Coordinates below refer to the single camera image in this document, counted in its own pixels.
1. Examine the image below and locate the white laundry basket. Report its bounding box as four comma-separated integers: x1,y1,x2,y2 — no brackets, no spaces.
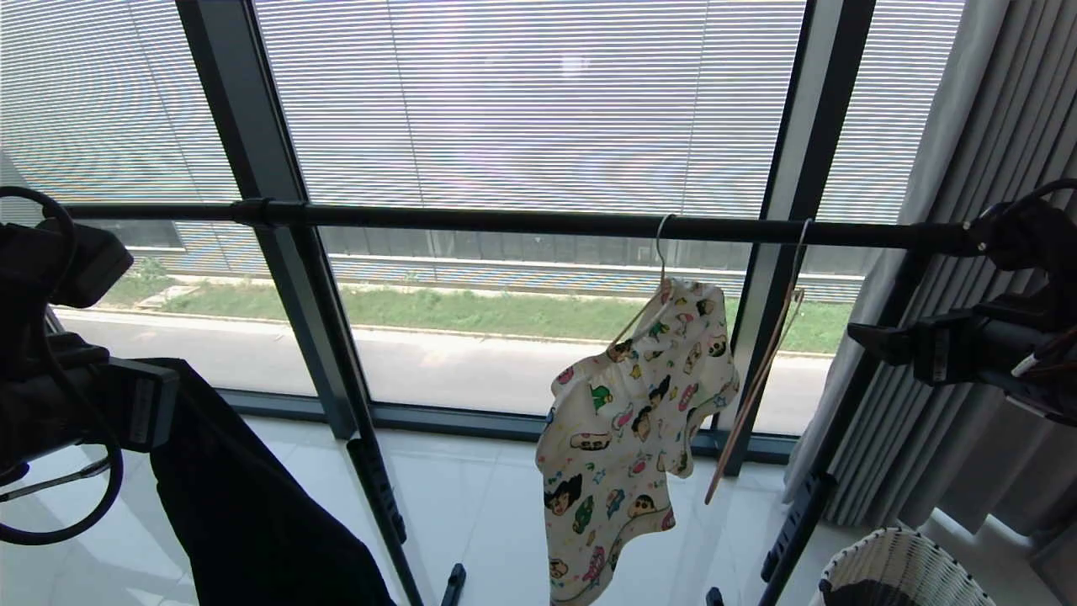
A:
812,528,998,606

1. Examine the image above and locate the window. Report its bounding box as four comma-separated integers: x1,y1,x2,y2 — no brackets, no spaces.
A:
0,0,968,476

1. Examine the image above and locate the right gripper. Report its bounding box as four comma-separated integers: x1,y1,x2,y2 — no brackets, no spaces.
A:
913,307,1053,396

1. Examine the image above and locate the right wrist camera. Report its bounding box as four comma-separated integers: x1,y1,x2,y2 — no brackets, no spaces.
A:
968,198,1077,272

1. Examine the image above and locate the black garment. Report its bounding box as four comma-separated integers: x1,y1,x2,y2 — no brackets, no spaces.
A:
151,358,396,606

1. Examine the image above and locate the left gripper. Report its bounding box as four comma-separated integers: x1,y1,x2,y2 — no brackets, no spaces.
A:
0,337,179,472

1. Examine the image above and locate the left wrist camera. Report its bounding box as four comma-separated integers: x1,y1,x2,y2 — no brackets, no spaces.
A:
0,217,134,311

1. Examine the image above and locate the black clothes rack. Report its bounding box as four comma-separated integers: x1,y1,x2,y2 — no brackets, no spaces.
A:
63,198,1011,606

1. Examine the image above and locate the pink clothes hanger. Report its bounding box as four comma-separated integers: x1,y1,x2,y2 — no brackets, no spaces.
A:
607,213,676,350
705,219,814,506

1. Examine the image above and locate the cream printed garment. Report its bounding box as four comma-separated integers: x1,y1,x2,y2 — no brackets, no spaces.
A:
536,278,741,606

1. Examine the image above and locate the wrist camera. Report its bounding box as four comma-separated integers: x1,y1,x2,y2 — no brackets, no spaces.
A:
968,198,1077,272
0,217,134,311

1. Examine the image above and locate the beige curtain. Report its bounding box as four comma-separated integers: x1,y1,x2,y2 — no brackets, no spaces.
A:
783,0,1077,582

